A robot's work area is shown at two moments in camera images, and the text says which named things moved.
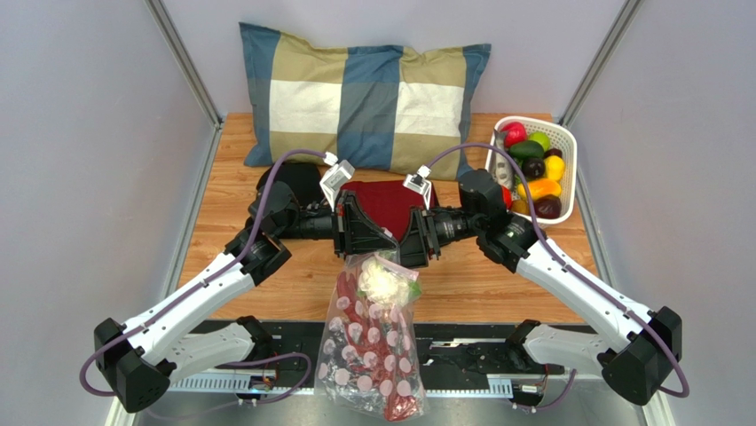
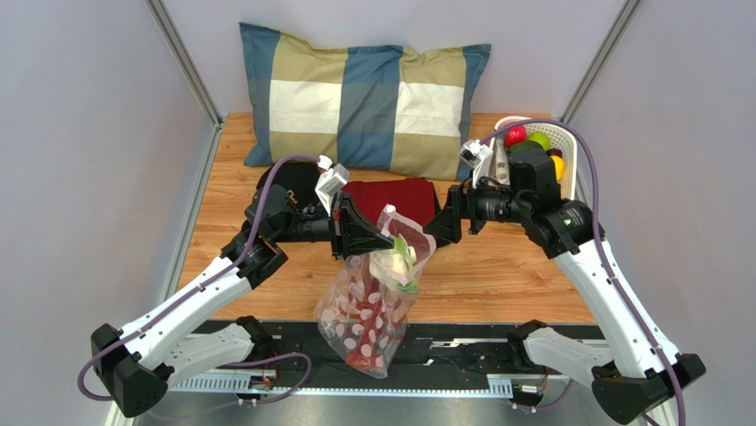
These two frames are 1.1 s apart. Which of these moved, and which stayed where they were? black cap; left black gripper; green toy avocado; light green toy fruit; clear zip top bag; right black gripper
Moved: clear zip top bag; right black gripper
Stayed: light green toy fruit; green toy avocado; left black gripper; black cap
